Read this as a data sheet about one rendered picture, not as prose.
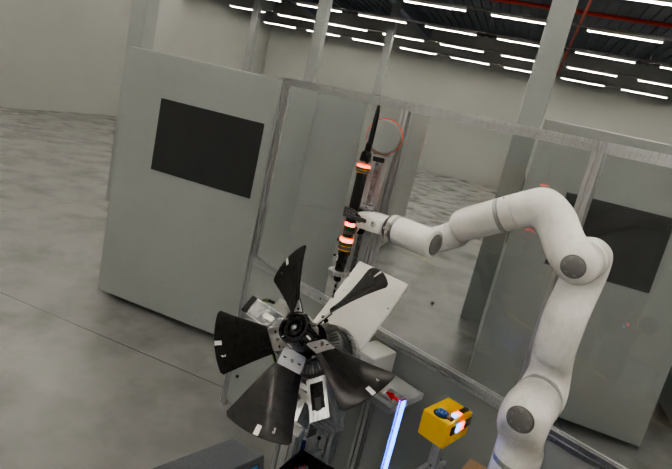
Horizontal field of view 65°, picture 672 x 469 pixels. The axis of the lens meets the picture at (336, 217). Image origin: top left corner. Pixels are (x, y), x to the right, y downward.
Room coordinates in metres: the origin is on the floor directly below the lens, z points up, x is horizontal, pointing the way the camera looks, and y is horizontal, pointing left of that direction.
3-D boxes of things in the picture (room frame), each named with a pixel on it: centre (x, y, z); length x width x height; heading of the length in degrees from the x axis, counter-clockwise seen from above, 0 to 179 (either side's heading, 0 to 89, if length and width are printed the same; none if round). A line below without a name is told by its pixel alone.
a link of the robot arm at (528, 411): (1.22, -0.58, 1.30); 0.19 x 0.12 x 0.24; 145
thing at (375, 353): (2.21, -0.29, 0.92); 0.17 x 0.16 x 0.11; 139
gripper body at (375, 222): (1.58, -0.13, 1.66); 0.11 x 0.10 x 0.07; 49
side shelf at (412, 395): (2.13, -0.33, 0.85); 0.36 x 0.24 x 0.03; 49
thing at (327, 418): (1.64, -0.11, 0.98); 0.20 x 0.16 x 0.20; 139
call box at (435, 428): (1.63, -0.51, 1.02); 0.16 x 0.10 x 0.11; 139
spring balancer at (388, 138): (2.36, -0.13, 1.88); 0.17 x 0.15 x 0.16; 49
